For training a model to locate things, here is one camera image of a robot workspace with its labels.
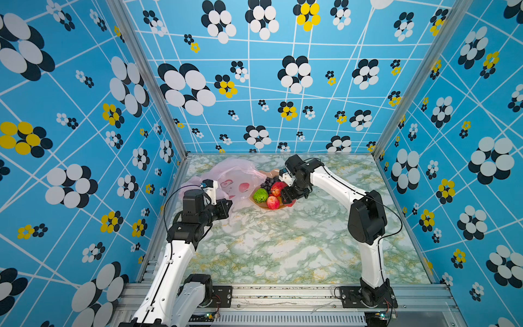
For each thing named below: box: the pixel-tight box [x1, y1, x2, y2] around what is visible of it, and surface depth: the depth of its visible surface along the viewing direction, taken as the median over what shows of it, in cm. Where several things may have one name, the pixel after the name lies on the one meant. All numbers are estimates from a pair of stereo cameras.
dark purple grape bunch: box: [260, 175, 281, 195], surface depth 98 cm
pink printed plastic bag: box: [179, 158, 267, 208], surface depth 96 cm
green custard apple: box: [253, 188, 269, 204], surface depth 94 cm
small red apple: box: [266, 195, 281, 210], surface depth 92 cm
